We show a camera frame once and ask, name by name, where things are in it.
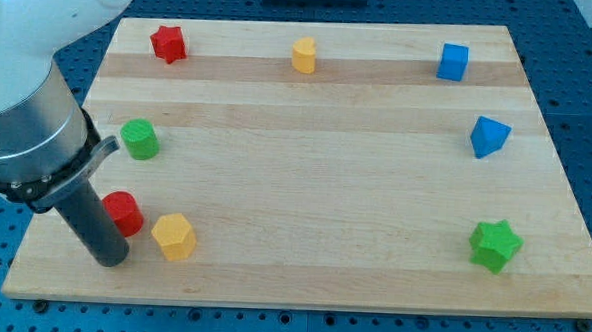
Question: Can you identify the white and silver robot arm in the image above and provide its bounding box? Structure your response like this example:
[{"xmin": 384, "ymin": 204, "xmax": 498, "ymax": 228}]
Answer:
[{"xmin": 0, "ymin": 0, "xmax": 132, "ymax": 212}]

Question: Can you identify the yellow hexagon block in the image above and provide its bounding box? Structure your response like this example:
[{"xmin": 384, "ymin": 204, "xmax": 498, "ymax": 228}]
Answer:
[{"xmin": 151, "ymin": 213, "xmax": 197, "ymax": 262}]

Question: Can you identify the light wooden board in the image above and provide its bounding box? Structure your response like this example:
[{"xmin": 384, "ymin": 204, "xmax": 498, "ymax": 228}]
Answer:
[{"xmin": 2, "ymin": 18, "xmax": 592, "ymax": 318}]

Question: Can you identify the yellow heart block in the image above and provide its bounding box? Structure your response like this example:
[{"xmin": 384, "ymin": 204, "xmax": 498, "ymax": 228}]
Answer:
[{"xmin": 291, "ymin": 36, "xmax": 316, "ymax": 75}]

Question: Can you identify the green cylinder block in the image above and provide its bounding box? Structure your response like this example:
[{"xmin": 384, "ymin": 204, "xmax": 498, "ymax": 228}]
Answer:
[{"xmin": 120, "ymin": 118, "xmax": 160, "ymax": 160}]

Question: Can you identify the red cylinder block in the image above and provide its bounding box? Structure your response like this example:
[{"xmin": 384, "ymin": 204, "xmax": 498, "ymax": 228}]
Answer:
[{"xmin": 102, "ymin": 191, "xmax": 145, "ymax": 238}]

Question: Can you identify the red star block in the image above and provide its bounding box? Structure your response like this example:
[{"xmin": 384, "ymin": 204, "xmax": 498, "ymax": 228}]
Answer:
[{"xmin": 149, "ymin": 25, "xmax": 187, "ymax": 64}]

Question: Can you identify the blue cube block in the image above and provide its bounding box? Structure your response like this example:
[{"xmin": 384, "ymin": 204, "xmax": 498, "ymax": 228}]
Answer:
[{"xmin": 436, "ymin": 43, "xmax": 469, "ymax": 82}]

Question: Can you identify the blue triangular prism block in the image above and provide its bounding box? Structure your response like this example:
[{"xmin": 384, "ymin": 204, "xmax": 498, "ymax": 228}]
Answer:
[{"xmin": 470, "ymin": 116, "xmax": 512, "ymax": 159}]

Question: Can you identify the green star block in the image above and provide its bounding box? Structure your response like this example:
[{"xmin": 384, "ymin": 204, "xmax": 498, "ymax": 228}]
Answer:
[{"xmin": 469, "ymin": 220, "xmax": 524, "ymax": 275}]

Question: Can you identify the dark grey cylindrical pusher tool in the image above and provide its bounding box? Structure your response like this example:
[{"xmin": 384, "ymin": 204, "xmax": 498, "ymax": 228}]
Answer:
[{"xmin": 55, "ymin": 182, "xmax": 129, "ymax": 267}]

